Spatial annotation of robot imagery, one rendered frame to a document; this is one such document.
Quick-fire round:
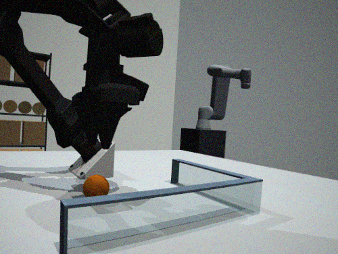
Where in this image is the blue top edge of clear wall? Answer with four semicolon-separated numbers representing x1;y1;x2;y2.
59;159;263;254

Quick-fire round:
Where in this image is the clear l-shaped low wall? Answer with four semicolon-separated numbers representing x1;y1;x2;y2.
67;161;263;254

